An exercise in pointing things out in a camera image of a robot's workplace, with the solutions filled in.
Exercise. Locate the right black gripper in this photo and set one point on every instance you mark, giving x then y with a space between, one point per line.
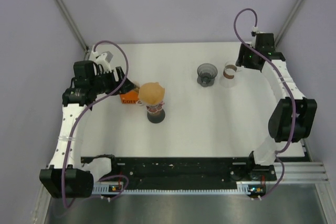
244 51

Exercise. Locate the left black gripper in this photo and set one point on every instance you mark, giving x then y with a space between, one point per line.
127 85

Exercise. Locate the glass cup with brown band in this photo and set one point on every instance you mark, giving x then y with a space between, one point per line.
230 70

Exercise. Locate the orange coffee filter box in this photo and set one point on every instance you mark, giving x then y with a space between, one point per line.
132 96

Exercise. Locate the single brown paper filter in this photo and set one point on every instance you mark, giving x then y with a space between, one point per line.
151 93

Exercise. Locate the grey smoked plastic dripper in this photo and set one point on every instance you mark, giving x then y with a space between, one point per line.
207 73

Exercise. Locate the clear glass dripper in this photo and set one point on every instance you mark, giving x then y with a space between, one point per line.
155 104

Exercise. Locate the glass carafe with red rim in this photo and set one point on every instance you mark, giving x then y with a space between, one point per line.
156 118

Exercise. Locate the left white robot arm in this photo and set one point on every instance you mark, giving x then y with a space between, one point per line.
65 177

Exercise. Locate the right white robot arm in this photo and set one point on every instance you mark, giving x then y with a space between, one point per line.
293 116

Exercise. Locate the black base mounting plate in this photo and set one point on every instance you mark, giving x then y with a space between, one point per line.
184 173

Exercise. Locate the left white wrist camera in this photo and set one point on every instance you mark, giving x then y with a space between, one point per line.
103 61

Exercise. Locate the grey slotted cable duct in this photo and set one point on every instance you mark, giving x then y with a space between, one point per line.
111 189

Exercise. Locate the aluminium frame rail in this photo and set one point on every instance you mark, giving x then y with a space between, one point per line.
287 172

